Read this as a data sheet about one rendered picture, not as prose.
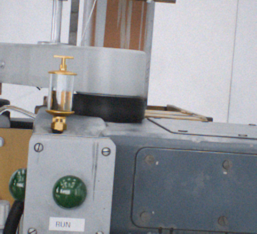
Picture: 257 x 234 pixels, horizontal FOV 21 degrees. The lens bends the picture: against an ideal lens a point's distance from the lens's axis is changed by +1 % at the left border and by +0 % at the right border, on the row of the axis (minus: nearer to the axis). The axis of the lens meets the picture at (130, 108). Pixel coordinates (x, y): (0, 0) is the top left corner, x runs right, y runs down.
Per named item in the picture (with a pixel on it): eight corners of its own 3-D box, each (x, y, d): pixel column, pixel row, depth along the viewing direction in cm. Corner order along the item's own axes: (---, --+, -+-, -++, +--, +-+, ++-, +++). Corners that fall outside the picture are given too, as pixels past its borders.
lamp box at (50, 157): (21, 241, 59) (29, 137, 59) (23, 229, 64) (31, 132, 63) (108, 245, 60) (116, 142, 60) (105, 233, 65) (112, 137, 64)
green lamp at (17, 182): (6, 204, 60) (8, 169, 60) (8, 197, 63) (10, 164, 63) (35, 205, 60) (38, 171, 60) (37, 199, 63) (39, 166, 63)
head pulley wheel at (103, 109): (67, 118, 75) (69, 95, 75) (66, 112, 84) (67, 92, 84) (149, 123, 76) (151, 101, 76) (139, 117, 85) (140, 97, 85)
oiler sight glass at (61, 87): (46, 110, 66) (49, 73, 66) (47, 108, 69) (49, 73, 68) (73, 112, 66) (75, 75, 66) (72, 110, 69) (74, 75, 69)
